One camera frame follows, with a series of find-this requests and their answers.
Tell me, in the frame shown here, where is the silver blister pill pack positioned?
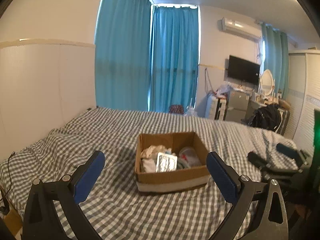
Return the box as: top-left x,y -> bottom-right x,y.
156,152 -> 177,173

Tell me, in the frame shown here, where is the blue curtain left panel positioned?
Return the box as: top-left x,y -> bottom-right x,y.
95,0 -> 151,111

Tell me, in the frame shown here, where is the white oval vanity mirror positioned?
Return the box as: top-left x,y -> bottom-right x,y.
259,69 -> 274,96

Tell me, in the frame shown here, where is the white suitcase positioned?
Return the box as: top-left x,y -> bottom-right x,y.
205,95 -> 227,121

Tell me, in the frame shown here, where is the brown cardboard box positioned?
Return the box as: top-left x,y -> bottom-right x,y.
135,132 -> 210,193

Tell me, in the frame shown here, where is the blue side window curtain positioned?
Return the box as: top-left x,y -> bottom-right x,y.
261,23 -> 289,99

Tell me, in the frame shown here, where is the clear water jug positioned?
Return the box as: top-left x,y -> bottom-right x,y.
184,99 -> 198,117

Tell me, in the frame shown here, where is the red patterned bag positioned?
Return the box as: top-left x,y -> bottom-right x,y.
169,105 -> 184,115

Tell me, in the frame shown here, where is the white air conditioner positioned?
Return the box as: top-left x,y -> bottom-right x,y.
221,17 -> 262,41

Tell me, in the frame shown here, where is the grey plastic clothes hanger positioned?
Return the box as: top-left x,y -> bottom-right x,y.
177,158 -> 190,170

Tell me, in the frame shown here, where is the blue curtain panel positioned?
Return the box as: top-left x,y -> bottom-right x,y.
149,6 -> 199,112
95,0 -> 151,111

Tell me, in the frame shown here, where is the white wardrobe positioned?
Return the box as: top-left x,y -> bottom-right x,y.
284,50 -> 319,154

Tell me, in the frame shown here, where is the blue curtain right panel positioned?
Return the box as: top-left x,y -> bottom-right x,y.
149,6 -> 199,112

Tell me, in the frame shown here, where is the black charging cable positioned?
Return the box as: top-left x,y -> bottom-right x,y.
0,151 -> 17,213

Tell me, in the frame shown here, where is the grey mini fridge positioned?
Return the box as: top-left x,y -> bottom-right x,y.
225,90 -> 249,123

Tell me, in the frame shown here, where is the black wall television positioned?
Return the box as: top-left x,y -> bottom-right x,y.
227,55 -> 260,86

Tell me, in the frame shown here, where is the black bag on chair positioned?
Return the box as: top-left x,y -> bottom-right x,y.
247,104 -> 281,132

